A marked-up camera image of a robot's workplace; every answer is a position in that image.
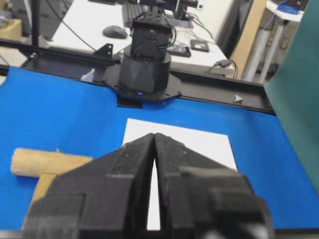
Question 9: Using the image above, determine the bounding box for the black aluminium frame rail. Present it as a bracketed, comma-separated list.
[0, 40, 275, 115]

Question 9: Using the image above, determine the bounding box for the white office desk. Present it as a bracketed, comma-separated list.
[47, 0, 236, 75]

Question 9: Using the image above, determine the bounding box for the black keyboard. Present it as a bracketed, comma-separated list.
[122, 3, 148, 27]

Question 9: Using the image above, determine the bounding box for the white foam board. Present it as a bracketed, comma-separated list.
[122, 118, 237, 231]

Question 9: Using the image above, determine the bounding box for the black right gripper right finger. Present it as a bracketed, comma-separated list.
[155, 133, 274, 239]

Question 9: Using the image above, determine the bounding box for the wooden mallet hammer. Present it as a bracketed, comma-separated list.
[10, 148, 93, 231]

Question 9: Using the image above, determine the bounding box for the blue table mat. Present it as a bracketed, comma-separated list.
[0, 67, 319, 230]

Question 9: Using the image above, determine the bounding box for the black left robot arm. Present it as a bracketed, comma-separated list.
[104, 5, 181, 102]

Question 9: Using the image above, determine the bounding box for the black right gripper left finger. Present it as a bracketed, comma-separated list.
[23, 133, 154, 239]

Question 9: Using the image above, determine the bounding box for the black computer mouse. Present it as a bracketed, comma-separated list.
[102, 25, 128, 39]

